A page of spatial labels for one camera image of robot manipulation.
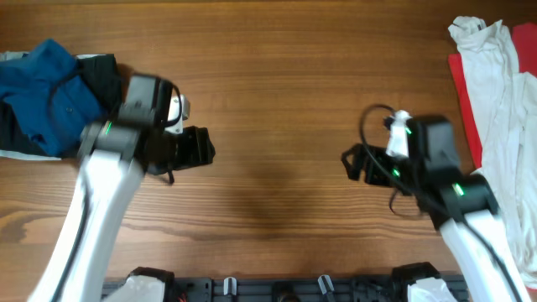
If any blue t-shirt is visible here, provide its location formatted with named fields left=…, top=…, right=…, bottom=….
left=1, top=39, right=106, bottom=157

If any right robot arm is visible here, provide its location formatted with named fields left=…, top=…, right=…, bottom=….
left=341, top=116, right=530, bottom=301

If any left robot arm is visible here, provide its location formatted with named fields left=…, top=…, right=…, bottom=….
left=29, top=74, right=216, bottom=301

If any folded black garment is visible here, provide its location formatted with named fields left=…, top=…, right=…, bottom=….
left=1, top=55, right=123, bottom=157

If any white shirt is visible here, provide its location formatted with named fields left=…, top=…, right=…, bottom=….
left=446, top=15, right=537, bottom=290

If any folded light grey garment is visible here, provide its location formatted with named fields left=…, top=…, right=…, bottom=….
left=0, top=50, right=104, bottom=162

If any red garment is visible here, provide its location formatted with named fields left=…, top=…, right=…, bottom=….
left=446, top=22, right=537, bottom=294

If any left black cable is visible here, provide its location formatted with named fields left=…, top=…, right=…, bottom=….
left=45, top=66, right=184, bottom=302

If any black cable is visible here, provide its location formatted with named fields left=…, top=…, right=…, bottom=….
left=45, top=66, right=184, bottom=302
left=358, top=103, right=525, bottom=302

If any right black cable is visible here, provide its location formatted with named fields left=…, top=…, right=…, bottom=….
left=358, top=103, right=525, bottom=302

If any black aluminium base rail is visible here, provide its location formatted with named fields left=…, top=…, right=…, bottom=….
left=100, top=274, right=470, bottom=302

